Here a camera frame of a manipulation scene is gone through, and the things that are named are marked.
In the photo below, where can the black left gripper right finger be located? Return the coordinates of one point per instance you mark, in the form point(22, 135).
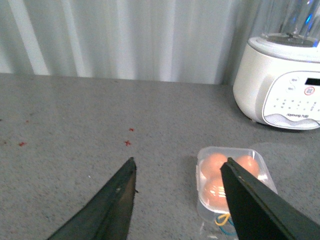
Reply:
point(258, 213)

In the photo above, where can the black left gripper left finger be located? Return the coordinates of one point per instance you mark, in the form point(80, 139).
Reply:
point(107, 216)

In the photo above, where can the clear plastic egg box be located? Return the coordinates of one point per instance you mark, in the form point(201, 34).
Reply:
point(264, 176)

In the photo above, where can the brown egg front left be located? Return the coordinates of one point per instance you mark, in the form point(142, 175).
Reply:
point(213, 194)

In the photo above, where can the brown egg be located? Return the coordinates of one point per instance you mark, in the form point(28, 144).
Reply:
point(211, 165)
point(249, 164)
point(213, 194)

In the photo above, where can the brown egg back right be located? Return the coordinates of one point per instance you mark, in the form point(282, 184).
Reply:
point(249, 164)

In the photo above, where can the brown egg back left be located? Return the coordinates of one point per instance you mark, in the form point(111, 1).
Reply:
point(211, 165)

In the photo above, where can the yellow rubber band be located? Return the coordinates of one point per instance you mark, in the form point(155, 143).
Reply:
point(222, 219)

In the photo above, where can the blue rubber band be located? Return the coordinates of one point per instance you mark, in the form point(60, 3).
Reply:
point(228, 228)

